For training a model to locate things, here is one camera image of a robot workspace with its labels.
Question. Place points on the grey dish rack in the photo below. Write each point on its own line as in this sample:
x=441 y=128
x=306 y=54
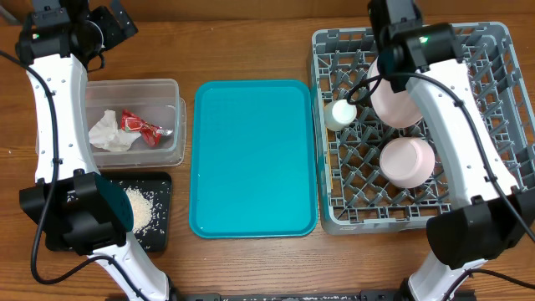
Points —
x=355 y=196

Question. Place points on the red snack wrapper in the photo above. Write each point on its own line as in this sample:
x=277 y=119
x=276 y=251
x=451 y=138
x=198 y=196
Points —
x=150 y=133

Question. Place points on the pink bowl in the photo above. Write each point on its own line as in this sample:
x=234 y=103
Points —
x=407 y=162

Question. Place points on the rice and food scraps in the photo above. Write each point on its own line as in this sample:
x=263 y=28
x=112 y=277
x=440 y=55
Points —
x=140 y=209

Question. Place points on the cream cup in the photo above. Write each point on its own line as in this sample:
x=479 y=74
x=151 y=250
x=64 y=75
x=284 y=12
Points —
x=339 y=114

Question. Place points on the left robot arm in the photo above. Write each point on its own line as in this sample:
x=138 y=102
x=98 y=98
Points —
x=72 y=204

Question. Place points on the clear plastic bin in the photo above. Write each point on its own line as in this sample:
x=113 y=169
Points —
x=157 y=101

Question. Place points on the teal plastic tray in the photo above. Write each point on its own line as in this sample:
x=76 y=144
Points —
x=253 y=168

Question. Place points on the white napkin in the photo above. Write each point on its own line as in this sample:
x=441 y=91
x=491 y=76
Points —
x=107 y=135

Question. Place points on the pink plate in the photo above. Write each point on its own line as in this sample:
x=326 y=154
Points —
x=397 y=110

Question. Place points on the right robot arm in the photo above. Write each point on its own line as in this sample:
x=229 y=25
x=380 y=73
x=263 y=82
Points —
x=489 y=211

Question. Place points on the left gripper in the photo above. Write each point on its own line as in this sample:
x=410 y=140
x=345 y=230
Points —
x=114 y=33

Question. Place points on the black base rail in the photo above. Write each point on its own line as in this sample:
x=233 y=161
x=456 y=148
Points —
x=364 y=295

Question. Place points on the black plastic tray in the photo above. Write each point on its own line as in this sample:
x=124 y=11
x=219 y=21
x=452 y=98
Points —
x=159 y=200

